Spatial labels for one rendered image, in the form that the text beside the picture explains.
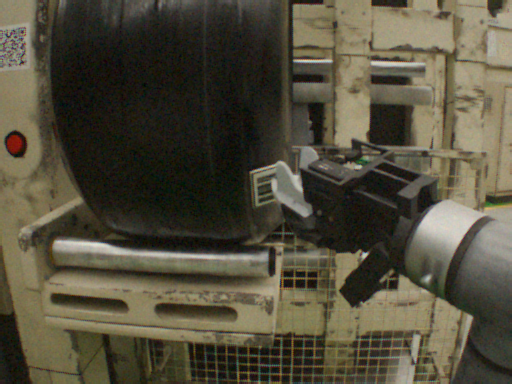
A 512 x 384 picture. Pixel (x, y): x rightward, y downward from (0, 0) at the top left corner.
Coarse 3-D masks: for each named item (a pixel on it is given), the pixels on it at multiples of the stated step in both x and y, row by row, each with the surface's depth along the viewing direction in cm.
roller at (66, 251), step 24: (72, 240) 66; (96, 240) 66; (120, 240) 66; (72, 264) 66; (96, 264) 65; (120, 264) 65; (144, 264) 64; (168, 264) 64; (192, 264) 64; (216, 264) 63; (240, 264) 63; (264, 264) 63
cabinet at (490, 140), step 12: (492, 84) 425; (504, 84) 412; (492, 96) 427; (504, 96) 415; (492, 108) 429; (504, 108) 417; (492, 120) 430; (504, 120) 420; (492, 132) 432; (504, 132) 423; (492, 144) 433; (504, 144) 426; (492, 156) 435; (504, 156) 429; (492, 168) 436; (504, 168) 432; (492, 180) 437; (504, 180) 435; (492, 192) 438; (504, 192) 439
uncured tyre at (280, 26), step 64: (64, 0) 47; (128, 0) 46; (192, 0) 45; (256, 0) 47; (64, 64) 48; (128, 64) 47; (192, 64) 46; (256, 64) 47; (64, 128) 50; (128, 128) 49; (192, 128) 48; (256, 128) 50; (128, 192) 54; (192, 192) 53
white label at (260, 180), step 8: (264, 168) 52; (272, 168) 52; (256, 176) 52; (264, 176) 53; (272, 176) 53; (256, 184) 53; (264, 184) 53; (256, 192) 54; (264, 192) 54; (272, 192) 55; (256, 200) 55; (264, 200) 55; (272, 200) 56
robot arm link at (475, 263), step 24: (480, 240) 30; (504, 240) 29; (456, 264) 31; (480, 264) 29; (504, 264) 28; (456, 288) 31; (480, 288) 29; (504, 288) 28; (480, 312) 30; (504, 312) 28; (480, 336) 30; (504, 336) 28; (504, 360) 28
